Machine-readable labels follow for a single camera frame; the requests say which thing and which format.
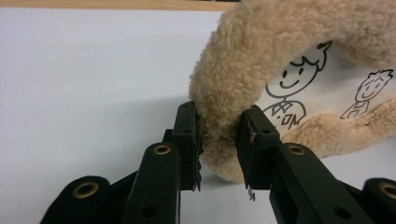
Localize white table mat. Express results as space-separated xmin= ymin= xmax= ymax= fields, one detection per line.
xmin=0 ymin=7 xmax=396 ymax=224

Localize wooden tray with black inserts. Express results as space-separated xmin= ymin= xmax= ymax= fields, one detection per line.
xmin=188 ymin=0 xmax=396 ymax=185

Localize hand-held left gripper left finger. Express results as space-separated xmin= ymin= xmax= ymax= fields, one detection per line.
xmin=120 ymin=100 xmax=205 ymax=224

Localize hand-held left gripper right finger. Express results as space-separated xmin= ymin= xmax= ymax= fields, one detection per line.
xmin=235 ymin=105 xmax=376 ymax=224

